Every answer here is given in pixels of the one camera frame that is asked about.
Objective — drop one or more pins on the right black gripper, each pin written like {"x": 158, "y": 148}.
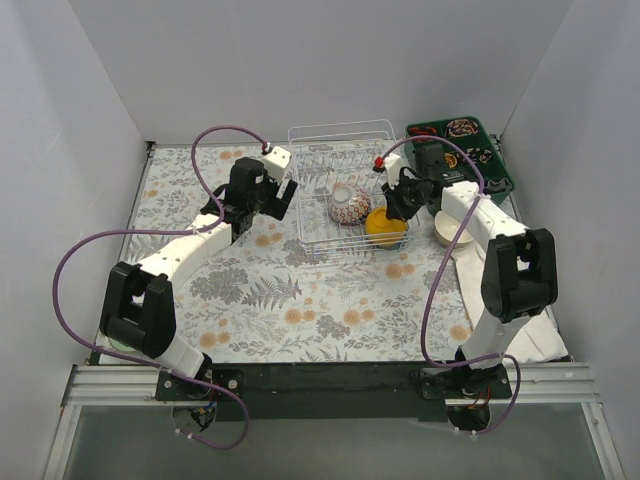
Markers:
{"x": 400, "y": 195}

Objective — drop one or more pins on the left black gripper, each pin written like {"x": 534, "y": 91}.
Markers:
{"x": 273, "y": 191}

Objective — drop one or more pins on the yellow bowl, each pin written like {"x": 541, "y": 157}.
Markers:
{"x": 375, "y": 226}

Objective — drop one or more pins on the dark blue bowl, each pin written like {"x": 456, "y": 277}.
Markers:
{"x": 395, "y": 236}

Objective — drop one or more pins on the red patterned bowl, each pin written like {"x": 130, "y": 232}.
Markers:
{"x": 349, "y": 204}

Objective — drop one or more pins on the cream white bowl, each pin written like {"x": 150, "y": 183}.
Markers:
{"x": 445, "y": 229}

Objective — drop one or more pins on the white wire dish rack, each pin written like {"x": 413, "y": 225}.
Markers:
{"x": 328, "y": 154}

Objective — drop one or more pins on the green compartment tray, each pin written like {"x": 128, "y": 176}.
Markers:
{"x": 468, "y": 134}

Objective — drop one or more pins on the mint green bowl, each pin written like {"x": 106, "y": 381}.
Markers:
{"x": 119, "y": 346}

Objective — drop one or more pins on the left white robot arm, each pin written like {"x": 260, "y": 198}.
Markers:
{"x": 138, "y": 309}

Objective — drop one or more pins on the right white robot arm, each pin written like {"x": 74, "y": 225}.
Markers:
{"x": 519, "y": 277}

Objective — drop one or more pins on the white cloth towel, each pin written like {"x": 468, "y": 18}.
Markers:
{"x": 538, "y": 341}

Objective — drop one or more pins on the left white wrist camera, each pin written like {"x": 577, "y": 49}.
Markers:
{"x": 276, "y": 161}

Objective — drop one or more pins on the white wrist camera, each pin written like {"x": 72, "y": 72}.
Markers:
{"x": 276, "y": 161}
{"x": 391, "y": 165}

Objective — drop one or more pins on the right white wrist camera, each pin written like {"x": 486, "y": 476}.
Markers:
{"x": 391, "y": 165}

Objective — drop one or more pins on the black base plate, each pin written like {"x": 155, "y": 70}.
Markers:
{"x": 318, "y": 391}

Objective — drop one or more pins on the aluminium frame rail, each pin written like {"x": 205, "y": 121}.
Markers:
{"x": 131, "y": 385}

